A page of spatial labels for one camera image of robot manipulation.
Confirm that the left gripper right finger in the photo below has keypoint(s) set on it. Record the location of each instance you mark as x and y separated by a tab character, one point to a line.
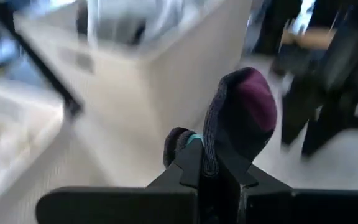
291	205

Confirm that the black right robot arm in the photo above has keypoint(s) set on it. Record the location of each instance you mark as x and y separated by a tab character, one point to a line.
337	77

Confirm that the dark sock maroon teal patches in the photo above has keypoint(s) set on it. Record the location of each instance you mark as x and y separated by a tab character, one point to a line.
244	124

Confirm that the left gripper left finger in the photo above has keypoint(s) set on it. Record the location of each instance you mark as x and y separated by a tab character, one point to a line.
166	202

